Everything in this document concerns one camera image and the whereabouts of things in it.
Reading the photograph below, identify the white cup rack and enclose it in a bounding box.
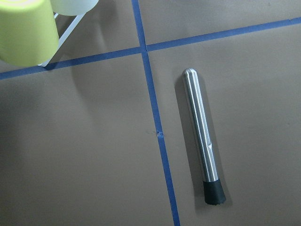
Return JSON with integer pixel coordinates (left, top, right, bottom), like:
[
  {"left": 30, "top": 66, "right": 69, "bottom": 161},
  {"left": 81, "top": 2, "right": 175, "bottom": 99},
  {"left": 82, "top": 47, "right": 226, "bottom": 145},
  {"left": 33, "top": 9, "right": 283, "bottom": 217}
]
[{"left": 38, "top": 13, "right": 86, "bottom": 67}]

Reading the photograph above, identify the white cup on rack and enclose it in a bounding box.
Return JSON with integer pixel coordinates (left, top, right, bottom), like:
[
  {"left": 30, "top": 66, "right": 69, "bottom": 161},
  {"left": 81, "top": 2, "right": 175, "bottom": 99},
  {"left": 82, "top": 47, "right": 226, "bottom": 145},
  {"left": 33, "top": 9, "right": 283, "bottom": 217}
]
[{"left": 50, "top": 0, "right": 99, "bottom": 16}]

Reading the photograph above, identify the yellow-green cup on rack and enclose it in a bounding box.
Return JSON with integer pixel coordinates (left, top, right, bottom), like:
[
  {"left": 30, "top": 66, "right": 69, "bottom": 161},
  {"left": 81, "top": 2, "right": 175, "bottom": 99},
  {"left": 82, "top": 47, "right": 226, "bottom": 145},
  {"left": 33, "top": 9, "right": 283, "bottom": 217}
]
[{"left": 0, "top": 0, "right": 59, "bottom": 66}]

